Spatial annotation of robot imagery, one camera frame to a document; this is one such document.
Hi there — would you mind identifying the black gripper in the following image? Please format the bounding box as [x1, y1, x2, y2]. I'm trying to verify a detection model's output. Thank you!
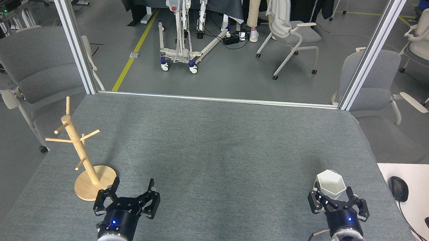
[306, 180, 371, 239]
[91, 175, 162, 241]

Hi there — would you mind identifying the white hexagonal cup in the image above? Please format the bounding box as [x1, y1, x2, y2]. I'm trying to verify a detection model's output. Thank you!
[315, 169, 348, 201]

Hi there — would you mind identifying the wooden cup rack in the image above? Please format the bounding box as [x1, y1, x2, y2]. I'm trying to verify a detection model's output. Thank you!
[42, 96, 122, 203]

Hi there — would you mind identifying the black computer mouse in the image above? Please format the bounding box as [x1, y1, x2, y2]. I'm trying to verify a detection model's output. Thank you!
[387, 176, 410, 203]

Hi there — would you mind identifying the white desk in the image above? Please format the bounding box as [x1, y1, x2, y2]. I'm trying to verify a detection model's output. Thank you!
[372, 161, 429, 241]

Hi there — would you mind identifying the grey armchair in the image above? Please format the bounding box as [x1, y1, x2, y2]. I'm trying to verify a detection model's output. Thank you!
[327, 45, 429, 166]
[0, 22, 109, 157]

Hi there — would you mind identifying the white wheeled stand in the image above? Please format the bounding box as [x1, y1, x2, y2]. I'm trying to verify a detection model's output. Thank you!
[147, 0, 233, 77]

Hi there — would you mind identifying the white office chair grey seat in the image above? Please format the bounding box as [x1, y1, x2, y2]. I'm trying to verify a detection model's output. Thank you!
[254, 0, 325, 84]

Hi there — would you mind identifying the black power strip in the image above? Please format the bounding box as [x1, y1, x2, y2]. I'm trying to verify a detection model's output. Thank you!
[222, 31, 241, 46]

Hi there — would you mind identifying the person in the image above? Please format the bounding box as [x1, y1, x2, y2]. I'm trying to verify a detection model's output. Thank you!
[245, 0, 268, 44]

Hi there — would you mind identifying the dark cloth covered table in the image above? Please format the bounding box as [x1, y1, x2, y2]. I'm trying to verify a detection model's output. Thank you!
[118, 0, 246, 33]

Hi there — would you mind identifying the silver frame rail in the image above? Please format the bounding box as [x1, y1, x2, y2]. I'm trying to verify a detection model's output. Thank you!
[97, 90, 340, 110]

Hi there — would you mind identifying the silver frame post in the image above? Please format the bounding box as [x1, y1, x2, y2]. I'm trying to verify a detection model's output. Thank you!
[338, 0, 409, 114]
[38, 0, 103, 95]

